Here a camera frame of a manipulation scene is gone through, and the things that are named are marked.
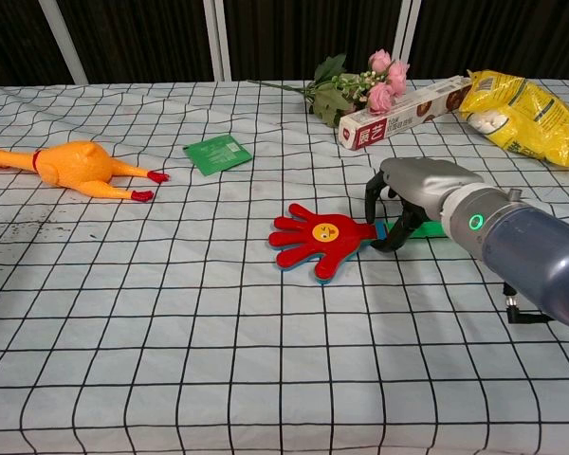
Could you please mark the white metal frame post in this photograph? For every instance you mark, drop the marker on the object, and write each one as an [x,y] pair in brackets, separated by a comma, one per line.
[220,42]
[68,47]
[405,28]

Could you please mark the white black-grid tablecloth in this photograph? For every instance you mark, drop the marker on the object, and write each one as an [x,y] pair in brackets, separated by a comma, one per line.
[218,332]

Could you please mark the yellow snack bag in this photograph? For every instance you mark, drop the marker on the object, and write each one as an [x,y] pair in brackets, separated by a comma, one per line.
[526,109]

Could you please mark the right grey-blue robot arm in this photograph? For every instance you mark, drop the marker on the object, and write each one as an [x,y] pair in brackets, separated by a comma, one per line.
[526,246]

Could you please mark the green plant sprig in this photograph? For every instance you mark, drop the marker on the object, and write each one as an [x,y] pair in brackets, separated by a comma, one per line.
[381,95]

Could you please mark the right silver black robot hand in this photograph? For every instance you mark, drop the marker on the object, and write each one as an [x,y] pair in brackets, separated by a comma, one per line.
[427,180]

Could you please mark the green foil packet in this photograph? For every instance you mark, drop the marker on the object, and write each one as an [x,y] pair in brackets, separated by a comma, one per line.
[215,154]

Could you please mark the long white wrap box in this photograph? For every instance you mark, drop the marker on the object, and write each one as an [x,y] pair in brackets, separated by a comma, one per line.
[384,129]

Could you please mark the orange rubber chicken toy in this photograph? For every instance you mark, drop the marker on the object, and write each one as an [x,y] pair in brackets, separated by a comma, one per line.
[76,166]

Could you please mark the red hand-shaped clapper toy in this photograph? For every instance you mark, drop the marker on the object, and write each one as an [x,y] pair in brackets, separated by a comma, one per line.
[322,246]

